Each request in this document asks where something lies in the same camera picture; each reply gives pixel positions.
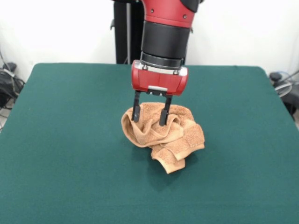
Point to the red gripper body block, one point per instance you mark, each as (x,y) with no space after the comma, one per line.
(158,81)

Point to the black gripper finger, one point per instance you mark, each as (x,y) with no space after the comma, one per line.
(136,114)
(163,117)

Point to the dark green table cloth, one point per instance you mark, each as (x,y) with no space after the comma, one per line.
(70,140)

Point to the tan terry towel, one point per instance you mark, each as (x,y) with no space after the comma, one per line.
(187,137)

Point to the black round device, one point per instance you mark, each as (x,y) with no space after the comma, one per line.
(276,76)

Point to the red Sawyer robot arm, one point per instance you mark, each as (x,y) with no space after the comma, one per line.
(165,42)

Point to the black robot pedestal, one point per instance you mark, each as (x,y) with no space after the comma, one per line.
(121,35)

